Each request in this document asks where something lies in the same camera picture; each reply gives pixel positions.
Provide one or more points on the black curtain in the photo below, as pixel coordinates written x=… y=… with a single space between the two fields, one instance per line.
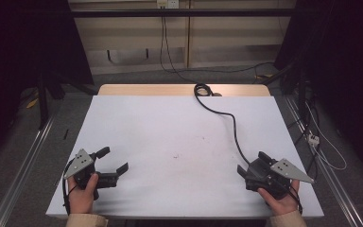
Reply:
x=19 y=56
x=343 y=63

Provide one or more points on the white power plug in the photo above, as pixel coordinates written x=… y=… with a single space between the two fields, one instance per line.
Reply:
x=313 y=139

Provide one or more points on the white table cover sheet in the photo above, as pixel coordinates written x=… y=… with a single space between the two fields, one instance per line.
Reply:
x=176 y=132

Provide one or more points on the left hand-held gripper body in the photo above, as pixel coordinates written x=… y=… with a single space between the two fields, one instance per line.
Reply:
x=83 y=170

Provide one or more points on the black metal stand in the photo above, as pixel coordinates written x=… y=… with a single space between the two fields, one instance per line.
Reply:
x=301 y=88
x=44 y=101

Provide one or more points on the aluminium floor rail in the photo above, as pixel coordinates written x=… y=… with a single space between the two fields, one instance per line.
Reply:
x=22 y=173
x=334 y=183

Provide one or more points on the person's right hand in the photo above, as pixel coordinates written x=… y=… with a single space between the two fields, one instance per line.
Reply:
x=282 y=203

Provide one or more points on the person's left hand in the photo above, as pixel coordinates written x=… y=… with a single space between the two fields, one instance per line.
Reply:
x=82 y=198

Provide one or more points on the small black floor stick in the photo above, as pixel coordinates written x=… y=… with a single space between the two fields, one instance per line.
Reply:
x=65 y=134

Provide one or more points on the wooden table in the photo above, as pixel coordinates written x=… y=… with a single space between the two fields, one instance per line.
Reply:
x=157 y=90

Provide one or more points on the yellow floor tape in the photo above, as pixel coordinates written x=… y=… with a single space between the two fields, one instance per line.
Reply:
x=32 y=103

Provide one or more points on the black horizontal metal bar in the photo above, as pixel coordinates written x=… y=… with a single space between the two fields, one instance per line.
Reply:
x=182 y=13

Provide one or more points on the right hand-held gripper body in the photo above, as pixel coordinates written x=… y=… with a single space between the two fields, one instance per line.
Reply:
x=271 y=178

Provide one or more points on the white wall socket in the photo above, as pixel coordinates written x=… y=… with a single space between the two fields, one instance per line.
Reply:
x=168 y=3

